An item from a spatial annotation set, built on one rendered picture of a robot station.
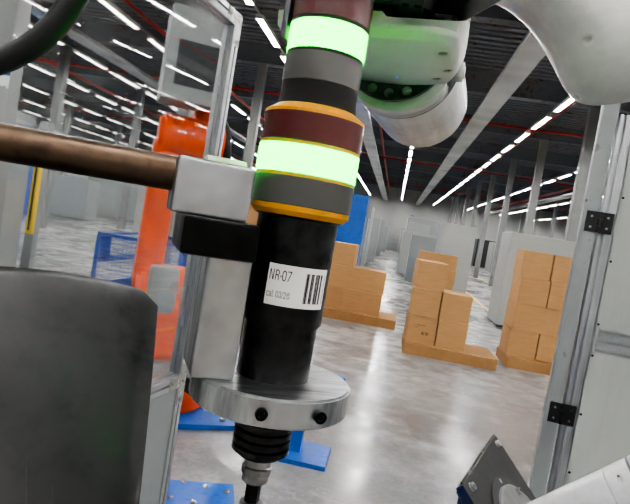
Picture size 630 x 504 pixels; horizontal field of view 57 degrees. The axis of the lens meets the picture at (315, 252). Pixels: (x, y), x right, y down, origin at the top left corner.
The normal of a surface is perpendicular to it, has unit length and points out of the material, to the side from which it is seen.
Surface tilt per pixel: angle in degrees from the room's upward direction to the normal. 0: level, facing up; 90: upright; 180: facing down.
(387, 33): 131
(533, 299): 90
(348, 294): 90
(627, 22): 84
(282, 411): 90
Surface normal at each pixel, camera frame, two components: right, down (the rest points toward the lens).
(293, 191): -0.14, 0.03
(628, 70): -0.07, 0.65
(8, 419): 0.41, -0.58
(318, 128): 0.12, 0.07
